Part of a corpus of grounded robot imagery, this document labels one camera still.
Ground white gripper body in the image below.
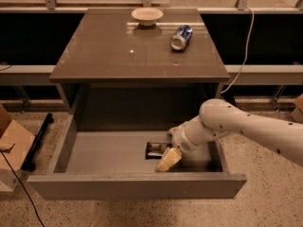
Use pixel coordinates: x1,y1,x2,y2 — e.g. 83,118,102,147
171,123,199,153

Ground black rxbar chocolate wrapper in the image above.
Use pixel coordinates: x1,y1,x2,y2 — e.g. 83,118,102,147
145,142,171,160

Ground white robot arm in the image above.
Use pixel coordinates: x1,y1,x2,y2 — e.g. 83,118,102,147
155,98,303,172

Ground grey cabinet with glossy top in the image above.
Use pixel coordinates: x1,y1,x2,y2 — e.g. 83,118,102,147
49,7,231,132

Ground open grey drawer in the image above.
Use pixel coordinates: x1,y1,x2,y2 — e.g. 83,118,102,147
27,88,248,201

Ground blue soda can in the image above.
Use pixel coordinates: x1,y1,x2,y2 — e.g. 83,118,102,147
170,25,192,51

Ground white ceramic bowl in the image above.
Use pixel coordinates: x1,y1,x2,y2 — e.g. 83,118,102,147
132,8,163,26

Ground black bar on floor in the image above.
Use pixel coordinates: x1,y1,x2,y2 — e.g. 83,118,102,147
21,113,54,172

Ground cardboard box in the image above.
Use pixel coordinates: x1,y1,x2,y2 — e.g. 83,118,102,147
0,105,35,192

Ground white cable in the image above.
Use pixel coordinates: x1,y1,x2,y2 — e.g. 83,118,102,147
220,7,256,96

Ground white window rail frame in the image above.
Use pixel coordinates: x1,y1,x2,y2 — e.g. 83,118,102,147
0,0,303,85

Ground black cable on floor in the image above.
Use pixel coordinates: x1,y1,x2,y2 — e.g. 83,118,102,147
0,149,46,227

